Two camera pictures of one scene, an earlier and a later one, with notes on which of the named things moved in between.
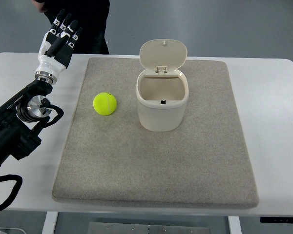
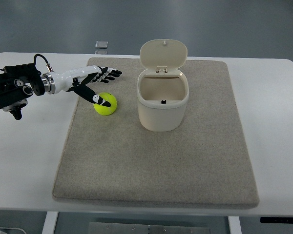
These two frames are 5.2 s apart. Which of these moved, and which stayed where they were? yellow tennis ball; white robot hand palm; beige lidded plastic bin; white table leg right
Moved: white robot hand palm
Stayed: beige lidded plastic bin; white table leg right; yellow tennis ball
